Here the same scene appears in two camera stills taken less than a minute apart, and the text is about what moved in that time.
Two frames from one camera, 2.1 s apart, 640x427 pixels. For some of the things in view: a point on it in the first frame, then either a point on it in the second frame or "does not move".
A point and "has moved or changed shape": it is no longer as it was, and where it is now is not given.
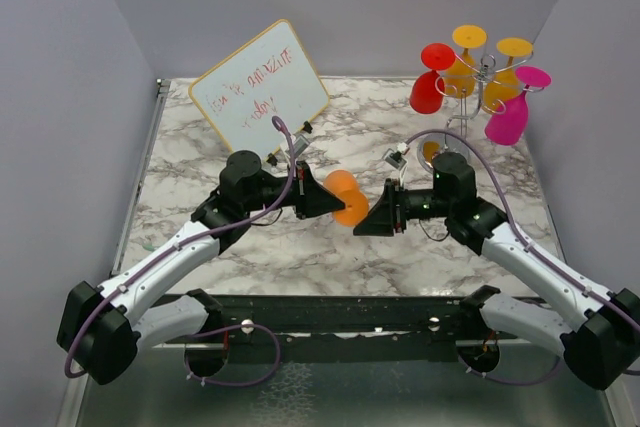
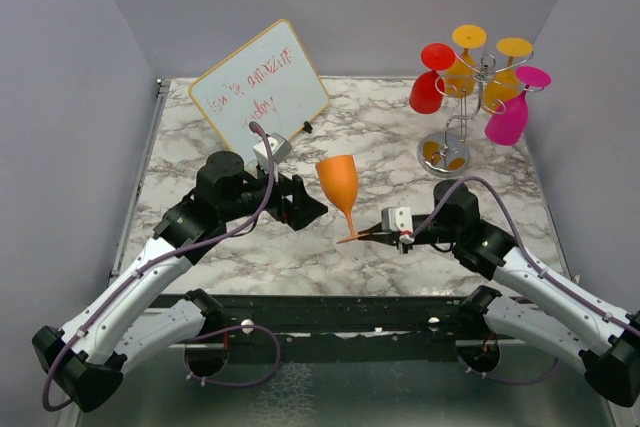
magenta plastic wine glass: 508,128 does not move
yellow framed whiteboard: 269,76 does not move
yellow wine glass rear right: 505,85 does not move
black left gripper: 310,197 -> 303,209
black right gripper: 386,215 -> 376,232
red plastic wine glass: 427,91 does not move
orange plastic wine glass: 345,185 has moved or changed shape
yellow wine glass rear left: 460,74 does not move
